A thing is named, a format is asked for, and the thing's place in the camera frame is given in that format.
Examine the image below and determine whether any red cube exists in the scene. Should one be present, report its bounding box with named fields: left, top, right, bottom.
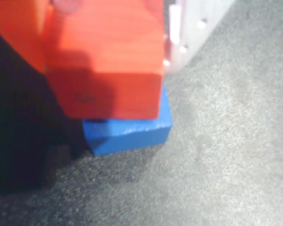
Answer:
left=44, top=0, right=166, bottom=121

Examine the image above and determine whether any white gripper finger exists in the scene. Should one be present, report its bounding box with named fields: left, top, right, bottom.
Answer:
left=164, top=0, right=238, bottom=75

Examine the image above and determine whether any blue cube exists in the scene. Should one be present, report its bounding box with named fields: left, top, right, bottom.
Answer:
left=82, top=82, right=173, bottom=156

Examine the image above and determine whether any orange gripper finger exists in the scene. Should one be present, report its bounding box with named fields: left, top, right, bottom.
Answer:
left=0, top=0, right=54, bottom=76

